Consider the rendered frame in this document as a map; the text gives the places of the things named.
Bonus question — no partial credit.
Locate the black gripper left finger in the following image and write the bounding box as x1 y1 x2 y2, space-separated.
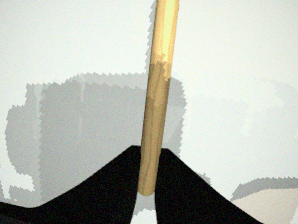
0 145 141 224

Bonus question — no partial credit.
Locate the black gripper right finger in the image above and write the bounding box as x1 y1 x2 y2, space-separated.
154 148 262 224

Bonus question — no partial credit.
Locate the wooden stick with yellow string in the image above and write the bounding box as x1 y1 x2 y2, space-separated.
137 0 180 196

